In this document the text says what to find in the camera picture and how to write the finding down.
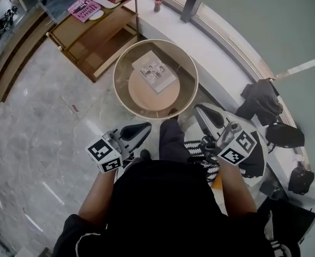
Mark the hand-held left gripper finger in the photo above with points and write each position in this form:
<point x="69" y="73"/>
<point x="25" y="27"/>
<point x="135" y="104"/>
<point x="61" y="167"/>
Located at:
<point x="132" y="131"/>
<point x="140" y="140"/>

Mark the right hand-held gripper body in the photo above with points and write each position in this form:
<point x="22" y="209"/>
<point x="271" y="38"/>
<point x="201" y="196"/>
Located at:
<point x="238" y="146"/>

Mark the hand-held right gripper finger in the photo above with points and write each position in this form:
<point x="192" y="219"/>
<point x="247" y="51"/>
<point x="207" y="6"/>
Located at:
<point x="219" y="116"/>
<point x="204" y="122"/>

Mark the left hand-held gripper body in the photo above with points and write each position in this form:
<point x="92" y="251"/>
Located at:
<point x="104" y="154"/>

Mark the round white pouf seat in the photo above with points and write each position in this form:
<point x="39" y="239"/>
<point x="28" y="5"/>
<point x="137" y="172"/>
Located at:
<point x="262" y="140"/>

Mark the grey photo cover book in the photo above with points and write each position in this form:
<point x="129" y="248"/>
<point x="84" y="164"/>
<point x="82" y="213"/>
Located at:
<point x="154" y="74"/>

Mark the person's right forearm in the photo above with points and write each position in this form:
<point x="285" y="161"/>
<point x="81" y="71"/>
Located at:
<point x="238" y="191"/>

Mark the person's left forearm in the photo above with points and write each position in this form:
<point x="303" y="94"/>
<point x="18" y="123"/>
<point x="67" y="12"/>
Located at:
<point x="98" y="197"/>

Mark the pink book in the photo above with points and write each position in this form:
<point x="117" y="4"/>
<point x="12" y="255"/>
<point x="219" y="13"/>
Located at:
<point x="83" y="9"/>

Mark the person's left shoe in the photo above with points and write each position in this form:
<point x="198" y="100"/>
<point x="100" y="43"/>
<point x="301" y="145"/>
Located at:
<point x="145" y="154"/>

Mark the person's shoe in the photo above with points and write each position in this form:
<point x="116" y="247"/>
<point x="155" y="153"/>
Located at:
<point x="145" y="154"/>
<point x="173" y="113"/>

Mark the black white patterned blanket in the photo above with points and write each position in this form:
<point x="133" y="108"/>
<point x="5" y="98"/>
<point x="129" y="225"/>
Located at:
<point x="251" y="167"/>

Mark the person's right shoe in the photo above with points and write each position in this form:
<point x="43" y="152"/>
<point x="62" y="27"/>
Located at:
<point x="173" y="113"/>

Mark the person's right leg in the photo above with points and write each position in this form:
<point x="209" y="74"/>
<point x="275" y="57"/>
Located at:
<point x="173" y="140"/>

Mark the round glass side table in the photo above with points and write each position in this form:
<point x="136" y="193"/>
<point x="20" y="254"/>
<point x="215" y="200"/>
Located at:
<point x="146" y="100"/>

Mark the black jacket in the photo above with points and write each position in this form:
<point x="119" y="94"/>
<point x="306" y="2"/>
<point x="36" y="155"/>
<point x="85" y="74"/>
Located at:
<point x="262" y="100"/>

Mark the black backpack white logo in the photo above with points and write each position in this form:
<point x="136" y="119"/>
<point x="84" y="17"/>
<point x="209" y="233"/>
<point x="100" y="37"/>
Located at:
<point x="286" y="135"/>

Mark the dark grey bin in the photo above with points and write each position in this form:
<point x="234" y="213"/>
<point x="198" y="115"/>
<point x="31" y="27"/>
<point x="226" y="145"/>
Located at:
<point x="272" y="191"/>

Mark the white window ledge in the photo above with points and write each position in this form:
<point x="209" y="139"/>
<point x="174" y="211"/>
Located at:
<point x="213" y="57"/>

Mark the person's black shirt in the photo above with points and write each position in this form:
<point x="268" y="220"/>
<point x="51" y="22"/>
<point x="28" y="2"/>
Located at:
<point x="160" y="210"/>

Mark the grey roller blind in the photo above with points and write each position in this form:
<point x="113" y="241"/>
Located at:
<point x="254" y="15"/>
<point x="313" y="111"/>

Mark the wooden shelf cart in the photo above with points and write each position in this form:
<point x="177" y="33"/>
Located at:
<point x="74" y="31"/>

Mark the small white round dish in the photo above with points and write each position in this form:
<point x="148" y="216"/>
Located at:
<point x="97" y="16"/>

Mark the cola bottle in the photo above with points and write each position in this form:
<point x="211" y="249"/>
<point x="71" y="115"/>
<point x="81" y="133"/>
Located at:
<point x="158" y="1"/>

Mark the white oval dish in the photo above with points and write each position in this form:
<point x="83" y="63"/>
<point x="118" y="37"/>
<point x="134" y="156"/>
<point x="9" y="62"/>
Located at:
<point x="108" y="4"/>

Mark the wooden steps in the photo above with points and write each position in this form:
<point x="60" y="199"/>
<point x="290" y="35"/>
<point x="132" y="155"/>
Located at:
<point x="15" y="57"/>

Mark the black equipment pile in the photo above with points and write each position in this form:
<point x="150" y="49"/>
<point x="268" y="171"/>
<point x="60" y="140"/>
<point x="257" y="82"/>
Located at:
<point x="4" y="23"/>

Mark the black window post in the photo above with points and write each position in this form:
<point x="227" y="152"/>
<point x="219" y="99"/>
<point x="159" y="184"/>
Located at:
<point x="189" y="8"/>

